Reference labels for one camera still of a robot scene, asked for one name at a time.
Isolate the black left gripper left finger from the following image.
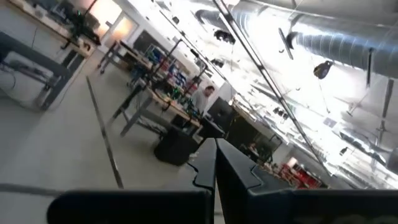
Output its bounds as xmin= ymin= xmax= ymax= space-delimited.
xmin=46 ymin=138 xmax=217 ymax=224

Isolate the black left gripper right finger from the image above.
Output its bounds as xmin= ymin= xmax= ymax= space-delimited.
xmin=216 ymin=138 xmax=398 ymax=224

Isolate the red tool cabinet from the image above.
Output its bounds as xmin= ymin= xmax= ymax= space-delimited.
xmin=278 ymin=163 xmax=324 ymax=190

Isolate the black monitor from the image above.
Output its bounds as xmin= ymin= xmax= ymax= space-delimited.
xmin=206 ymin=96 xmax=238 ymax=133

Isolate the wooden workbench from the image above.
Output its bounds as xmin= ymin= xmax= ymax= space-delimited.
xmin=107 ymin=82 xmax=205 ymax=138

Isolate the person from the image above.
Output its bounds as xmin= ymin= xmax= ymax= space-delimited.
xmin=190 ymin=85 xmax=216 ymax=115

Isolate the dark metal table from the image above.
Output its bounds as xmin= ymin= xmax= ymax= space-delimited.
xmin=0 ymin=30 xmax=75 ymax=112

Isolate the silver ceiling air duct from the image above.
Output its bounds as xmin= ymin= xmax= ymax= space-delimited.
xmin=194 ymin=0 xmax=398 ymax=79

